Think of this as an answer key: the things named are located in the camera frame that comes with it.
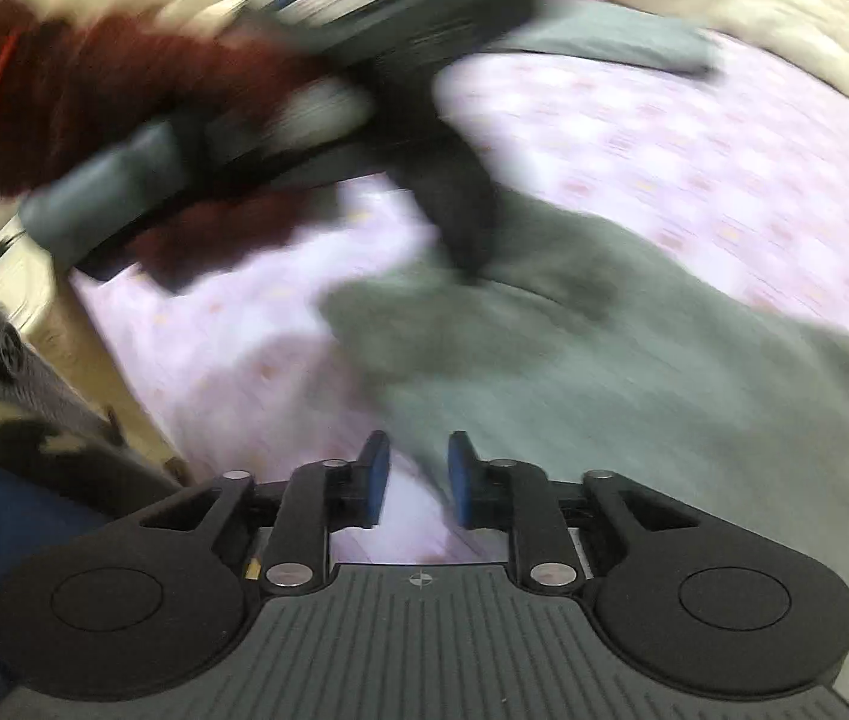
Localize dark patterned cloth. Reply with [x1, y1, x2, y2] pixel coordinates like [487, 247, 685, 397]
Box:
[0, 277, 178, 492]

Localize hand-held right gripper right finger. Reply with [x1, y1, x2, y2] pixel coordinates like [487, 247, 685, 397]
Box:
[448, 431, 703, 592]

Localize folded blue-grey pants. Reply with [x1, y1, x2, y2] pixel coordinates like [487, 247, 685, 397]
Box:
[484, 0, 721, 80]

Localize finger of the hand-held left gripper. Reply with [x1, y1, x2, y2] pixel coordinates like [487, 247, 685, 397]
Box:
[394, 142, 504, 286]

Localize beige bed frame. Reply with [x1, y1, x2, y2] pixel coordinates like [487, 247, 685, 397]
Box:
[11, 277, 185, 466]

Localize beige duvet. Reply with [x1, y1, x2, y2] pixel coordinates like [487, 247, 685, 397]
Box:
[544, 0, 849, 128]

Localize grey-green towel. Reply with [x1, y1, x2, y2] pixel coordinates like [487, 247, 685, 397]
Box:
[319, 187, 849, 698]

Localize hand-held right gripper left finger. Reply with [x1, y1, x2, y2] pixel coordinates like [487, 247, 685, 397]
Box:
[140, 431, 393, 592]

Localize person's left hand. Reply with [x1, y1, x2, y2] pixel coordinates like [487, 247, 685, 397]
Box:
[131, 191, 343, 293]

